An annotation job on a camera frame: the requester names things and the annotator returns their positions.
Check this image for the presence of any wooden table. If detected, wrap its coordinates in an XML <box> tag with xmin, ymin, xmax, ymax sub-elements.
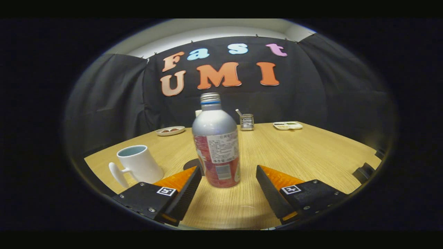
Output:
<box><xmin>84</xmin><ymin>121</ymin><xmax>383</xmax><ymax>230</ymax></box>

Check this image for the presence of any white divided tray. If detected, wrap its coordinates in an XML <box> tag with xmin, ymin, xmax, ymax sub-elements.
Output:
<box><xmin>272</xmin><ymin>121</ymin><xmax>304</xmax><ymax>131</ymax></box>

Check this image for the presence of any silver juice bottle red label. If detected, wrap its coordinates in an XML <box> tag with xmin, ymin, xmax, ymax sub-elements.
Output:
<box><xmin>192</xmin><ymin>93</ymin><xmax>242</xmax><ymax>188</ymax></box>

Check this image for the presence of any dark brown round coaster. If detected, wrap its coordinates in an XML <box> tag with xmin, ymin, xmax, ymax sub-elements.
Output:
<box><xmin>183</xmin><ymin>158</ymin><xmax>201</xmax><ymax>172</ymax></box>

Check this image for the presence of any small round plate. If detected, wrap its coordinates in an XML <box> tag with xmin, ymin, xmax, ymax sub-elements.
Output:
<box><xmin>155</xmin><ymin>126</ymin><xmax>186</xmax><ymax>137</ymax></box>

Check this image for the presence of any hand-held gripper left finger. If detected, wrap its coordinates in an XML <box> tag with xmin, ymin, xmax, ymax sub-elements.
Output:
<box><xmin>111</xmin><ymin>166</ymin><xmax>202</xmax><ymax>227</ymax></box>

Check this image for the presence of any black backdrop cloth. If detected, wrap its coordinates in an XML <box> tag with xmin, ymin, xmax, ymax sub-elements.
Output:
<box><xmin>64</xmin><ymin>33</ymin><xmax>397</xmax><ymax>163</ymax></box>

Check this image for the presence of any metal wire basket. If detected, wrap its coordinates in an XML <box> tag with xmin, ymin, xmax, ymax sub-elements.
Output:
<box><xmin>239</xmin><ymin>114</ymin><xmax>255</xmax><ymax>131</ymax></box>

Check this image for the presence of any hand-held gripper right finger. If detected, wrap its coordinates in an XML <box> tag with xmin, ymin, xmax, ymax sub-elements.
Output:
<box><xmin>256</xmin><ymin>165</ymin><xmax>349</xmax><ymax>225</ymax></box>

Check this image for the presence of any white ceramic cup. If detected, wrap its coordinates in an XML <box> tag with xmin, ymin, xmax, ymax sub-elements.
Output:
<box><xmin>109</xmin><ymin>145</ymin><xmax>165</xmax><ymax>189</ymax></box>

